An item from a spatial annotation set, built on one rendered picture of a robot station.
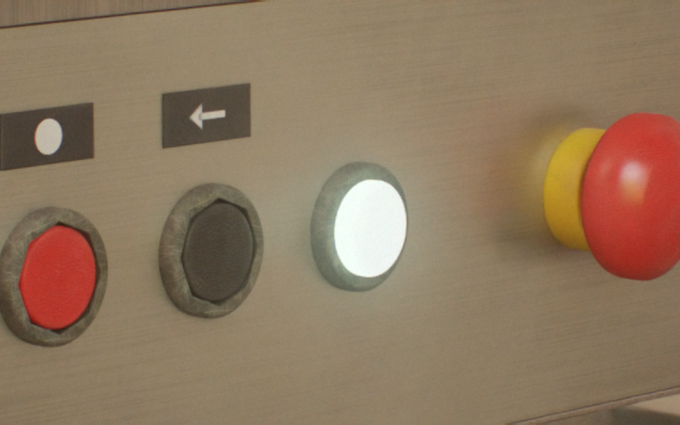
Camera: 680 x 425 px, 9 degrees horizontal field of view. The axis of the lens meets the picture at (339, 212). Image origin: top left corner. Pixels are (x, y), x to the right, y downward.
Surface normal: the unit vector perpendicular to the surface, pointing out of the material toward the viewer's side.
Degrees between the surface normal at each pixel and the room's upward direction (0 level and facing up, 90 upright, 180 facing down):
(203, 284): 90
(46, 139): 90
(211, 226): 90
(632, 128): 52
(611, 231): 103
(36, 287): 90
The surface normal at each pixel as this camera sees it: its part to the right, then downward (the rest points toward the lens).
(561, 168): -0.62, -0.34
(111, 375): 0.73, 0.10
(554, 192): -0.68, 0.04
